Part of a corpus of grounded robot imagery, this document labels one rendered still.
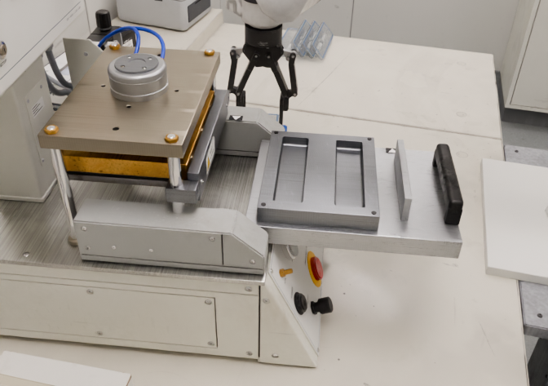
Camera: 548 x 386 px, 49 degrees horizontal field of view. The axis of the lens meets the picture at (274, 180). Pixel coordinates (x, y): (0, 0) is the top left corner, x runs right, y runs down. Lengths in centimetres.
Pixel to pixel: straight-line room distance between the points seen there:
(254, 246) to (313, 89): 91
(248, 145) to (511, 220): 54
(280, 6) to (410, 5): 233
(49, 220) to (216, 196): 25
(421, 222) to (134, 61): 45
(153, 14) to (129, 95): 107
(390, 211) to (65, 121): 45
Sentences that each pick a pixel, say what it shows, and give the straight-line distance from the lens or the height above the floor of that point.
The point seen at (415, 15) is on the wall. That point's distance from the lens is 336.
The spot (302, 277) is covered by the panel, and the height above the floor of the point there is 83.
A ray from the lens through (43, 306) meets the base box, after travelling 94.
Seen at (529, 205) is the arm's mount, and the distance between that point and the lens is 129.
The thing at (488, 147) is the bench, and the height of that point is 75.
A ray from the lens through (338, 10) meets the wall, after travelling 339.
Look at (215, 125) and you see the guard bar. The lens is 87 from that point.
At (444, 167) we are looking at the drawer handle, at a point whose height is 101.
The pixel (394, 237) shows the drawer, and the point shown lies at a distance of 82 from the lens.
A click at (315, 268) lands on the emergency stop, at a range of 100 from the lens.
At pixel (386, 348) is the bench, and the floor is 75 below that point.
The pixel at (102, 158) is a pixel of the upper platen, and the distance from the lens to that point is 81.
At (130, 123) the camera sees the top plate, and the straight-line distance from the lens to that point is 78.
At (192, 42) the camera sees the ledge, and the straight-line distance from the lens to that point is 179.
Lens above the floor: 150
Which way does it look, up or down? 36 degrees down
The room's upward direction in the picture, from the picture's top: 1 degrees clockwise
